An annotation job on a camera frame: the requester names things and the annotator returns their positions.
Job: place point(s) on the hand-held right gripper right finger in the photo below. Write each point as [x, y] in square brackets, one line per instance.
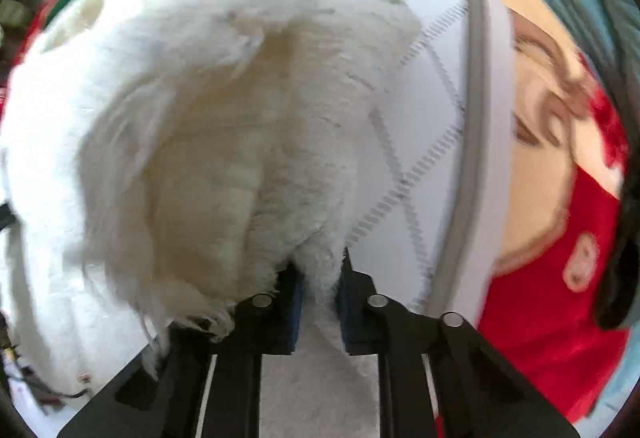
[346, 318]

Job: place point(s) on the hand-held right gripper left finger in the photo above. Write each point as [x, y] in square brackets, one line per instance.
[297, 318]

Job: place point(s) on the white fluffy sweater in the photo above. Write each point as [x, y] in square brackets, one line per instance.
[175, 118]

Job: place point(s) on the white diamond-pattern cloth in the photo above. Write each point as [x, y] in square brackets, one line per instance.
[440, 143]

